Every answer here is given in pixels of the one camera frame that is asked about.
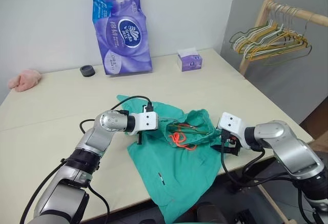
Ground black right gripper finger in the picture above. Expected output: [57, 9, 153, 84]
[210, 144, 227, 154]

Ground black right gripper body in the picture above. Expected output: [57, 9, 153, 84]
[219, 136, 241, 157]

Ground olive wire hanger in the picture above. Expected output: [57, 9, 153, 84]
[158, 115, 209, 135]

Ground green shorts with orange drawstring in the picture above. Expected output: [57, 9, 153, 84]
[116, 94, 224, 224]

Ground dark rounded shape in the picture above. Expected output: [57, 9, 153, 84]
[196, 201, 229, 224]

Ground black tape roll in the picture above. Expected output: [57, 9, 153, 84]
[79, 65, 97, 78]

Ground small purple tissue box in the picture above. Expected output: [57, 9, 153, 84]
[176, 47, 203, 72]

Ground purple toilet paper pack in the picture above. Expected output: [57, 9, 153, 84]
[90, 0, 153, 76]

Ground pink plush toy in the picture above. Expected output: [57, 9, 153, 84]
[8, 68, 43, 93]

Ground wooden clothes rack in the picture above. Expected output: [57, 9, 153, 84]
[239, 0, 328, 76]

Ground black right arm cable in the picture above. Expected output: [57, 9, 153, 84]
[219, 130, 266, 192]

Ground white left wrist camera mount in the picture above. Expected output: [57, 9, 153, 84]
[132, 110, 160, 135]

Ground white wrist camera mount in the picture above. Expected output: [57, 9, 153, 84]
[217, 111, 251, 150]
[132, 110, 160, 135]

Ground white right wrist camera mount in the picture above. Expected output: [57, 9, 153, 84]
[217, 111, 251, 150]

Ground yellow wire hanger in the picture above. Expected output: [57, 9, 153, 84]
[245, 5, 309, 61]

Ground white wire hanger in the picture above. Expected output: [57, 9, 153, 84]
[240, 3, 285, 58]

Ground dark green wire hanger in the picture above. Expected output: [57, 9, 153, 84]
[229, 30, 257, 53]

